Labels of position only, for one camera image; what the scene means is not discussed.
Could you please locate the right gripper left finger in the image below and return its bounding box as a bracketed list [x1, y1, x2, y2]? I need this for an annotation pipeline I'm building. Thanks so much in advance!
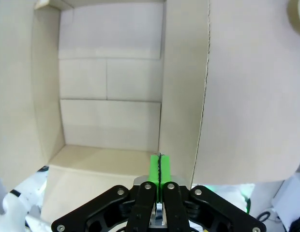
[51, 154, 160, 232]

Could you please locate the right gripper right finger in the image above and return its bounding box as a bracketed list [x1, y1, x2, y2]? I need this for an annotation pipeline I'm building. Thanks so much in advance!
[160, 154, 266, 232]

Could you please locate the brown cardboard shipping box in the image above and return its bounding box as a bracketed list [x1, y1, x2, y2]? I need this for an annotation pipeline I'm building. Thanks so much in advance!
[0, 0, 300, 224]

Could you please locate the white cardboard carton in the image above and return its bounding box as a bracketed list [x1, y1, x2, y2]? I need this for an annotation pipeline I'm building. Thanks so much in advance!
[106, 58, 163, 102]
[59, 58, 108, 100]
[60, 98, 162, 152]

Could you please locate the brown packing tape roll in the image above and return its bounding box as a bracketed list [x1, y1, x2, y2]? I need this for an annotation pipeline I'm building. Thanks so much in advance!
[286, 0, 300, 37]

